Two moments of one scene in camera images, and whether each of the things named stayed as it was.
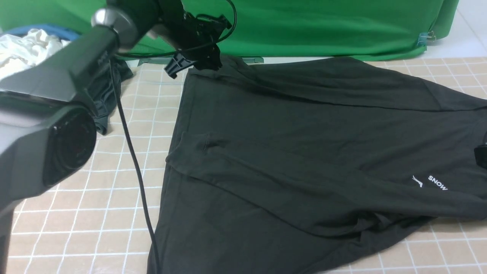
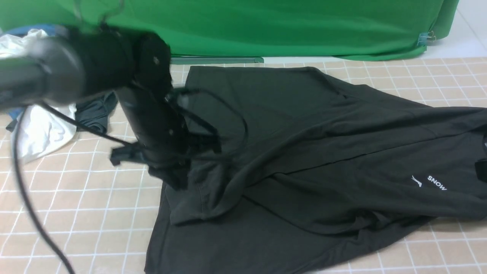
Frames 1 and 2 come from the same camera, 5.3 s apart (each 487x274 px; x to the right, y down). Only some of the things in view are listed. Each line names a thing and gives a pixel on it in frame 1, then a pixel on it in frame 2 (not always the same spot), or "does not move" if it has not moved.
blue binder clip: x=424 y=37 does not move
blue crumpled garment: x=64 y=33 does not move
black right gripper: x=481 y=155 -> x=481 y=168
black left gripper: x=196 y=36 -> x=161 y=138
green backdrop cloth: x=273 y=28 does not move
